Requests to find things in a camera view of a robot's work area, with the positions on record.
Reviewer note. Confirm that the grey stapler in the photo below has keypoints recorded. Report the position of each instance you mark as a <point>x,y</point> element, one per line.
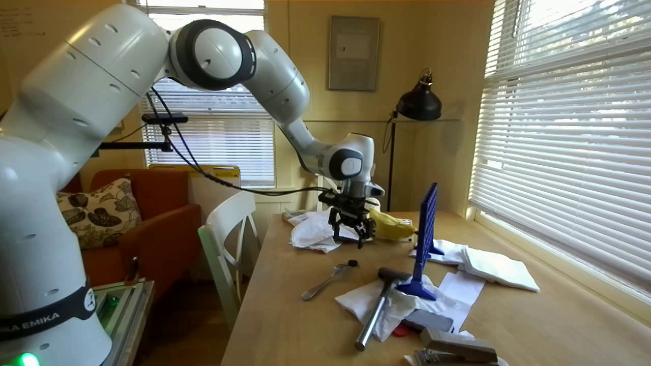
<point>443,348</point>

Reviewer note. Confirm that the yellow banana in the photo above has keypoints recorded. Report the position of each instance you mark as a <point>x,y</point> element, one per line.
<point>391,229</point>

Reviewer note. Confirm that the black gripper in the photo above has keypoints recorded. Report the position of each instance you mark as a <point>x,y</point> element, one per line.
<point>351,213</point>

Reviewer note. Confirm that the white wooden chair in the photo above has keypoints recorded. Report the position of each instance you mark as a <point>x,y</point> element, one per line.
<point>231,244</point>

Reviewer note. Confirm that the white window blind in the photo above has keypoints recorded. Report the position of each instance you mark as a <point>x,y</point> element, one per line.
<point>564,132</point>

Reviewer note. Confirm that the orange armchair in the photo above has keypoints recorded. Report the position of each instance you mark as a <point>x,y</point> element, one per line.
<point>163,244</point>

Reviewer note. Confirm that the white paper sheets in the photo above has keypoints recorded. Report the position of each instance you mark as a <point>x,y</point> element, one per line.
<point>458,292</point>

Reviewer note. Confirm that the patterned cushion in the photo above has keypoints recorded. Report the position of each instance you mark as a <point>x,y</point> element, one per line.
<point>103,217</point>

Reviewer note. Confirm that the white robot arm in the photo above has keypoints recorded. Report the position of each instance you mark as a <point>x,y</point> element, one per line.
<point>63,118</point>

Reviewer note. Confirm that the white cloth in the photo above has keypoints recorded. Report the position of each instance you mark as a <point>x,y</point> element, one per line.
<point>311,231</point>

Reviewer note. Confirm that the black desk lamp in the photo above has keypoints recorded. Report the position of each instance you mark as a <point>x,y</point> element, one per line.
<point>420,103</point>

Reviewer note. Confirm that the blue connect four grid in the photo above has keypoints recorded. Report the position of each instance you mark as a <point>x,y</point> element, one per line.
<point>424,247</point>

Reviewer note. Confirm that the black round game disc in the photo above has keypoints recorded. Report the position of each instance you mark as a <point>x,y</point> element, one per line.
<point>353,264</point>

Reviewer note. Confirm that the grey wall panel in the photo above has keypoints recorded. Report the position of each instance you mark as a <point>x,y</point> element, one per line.
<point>353,54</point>

